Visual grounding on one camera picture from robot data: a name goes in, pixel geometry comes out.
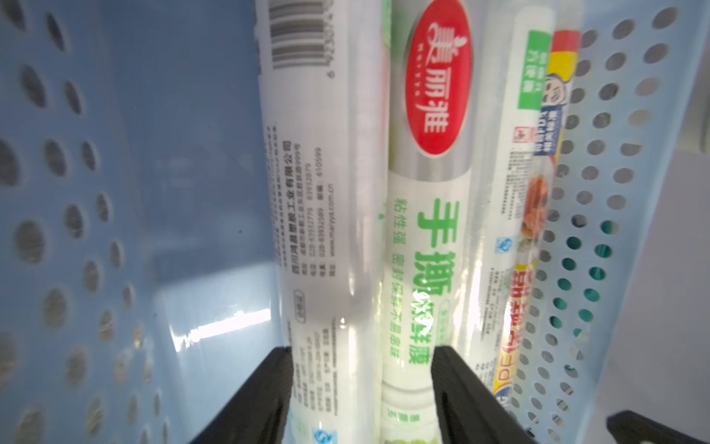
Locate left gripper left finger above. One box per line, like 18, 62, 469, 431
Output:
192, 347, 293, 444

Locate yellow plastic wrap roll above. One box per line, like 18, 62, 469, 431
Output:
494, 23, 582, 410

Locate green work glove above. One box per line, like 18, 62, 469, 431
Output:
545, 215, 619, 344

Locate white green wrap roll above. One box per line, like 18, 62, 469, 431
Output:
254, 1, 390, 443
380, 0, 486, 443
453, 1, 558, 384

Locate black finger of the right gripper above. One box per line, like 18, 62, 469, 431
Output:
606, 410, 706, 444

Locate light blue plastic basket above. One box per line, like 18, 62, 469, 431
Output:
1, 1, 709, 443

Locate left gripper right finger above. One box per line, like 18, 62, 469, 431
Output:
431, 346, 534, 444

